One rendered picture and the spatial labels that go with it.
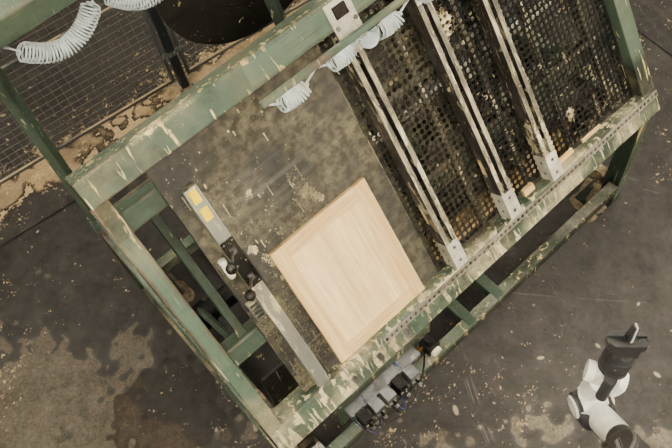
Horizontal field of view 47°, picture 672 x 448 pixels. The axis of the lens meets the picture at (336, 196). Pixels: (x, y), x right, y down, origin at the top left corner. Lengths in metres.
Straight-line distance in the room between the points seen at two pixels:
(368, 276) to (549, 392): 1.34
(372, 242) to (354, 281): 0.16
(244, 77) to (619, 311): 2.42
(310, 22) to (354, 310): 1.09
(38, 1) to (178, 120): 0.52
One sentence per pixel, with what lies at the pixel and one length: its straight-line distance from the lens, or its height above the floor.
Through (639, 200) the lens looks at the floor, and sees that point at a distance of 4.46.
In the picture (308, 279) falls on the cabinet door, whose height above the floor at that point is 1.22.
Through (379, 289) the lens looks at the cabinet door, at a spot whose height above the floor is 1.01.
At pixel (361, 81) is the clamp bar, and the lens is 2.65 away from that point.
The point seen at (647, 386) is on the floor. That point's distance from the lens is 4.03.
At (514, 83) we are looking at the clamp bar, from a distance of 3.08.
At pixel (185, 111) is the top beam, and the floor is 1.93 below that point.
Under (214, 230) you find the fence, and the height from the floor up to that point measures 1.57.
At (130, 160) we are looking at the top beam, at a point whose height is 1.91.
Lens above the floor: 3.72
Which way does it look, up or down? 58 degrees down
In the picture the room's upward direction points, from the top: 11 degrees counter-clockwise
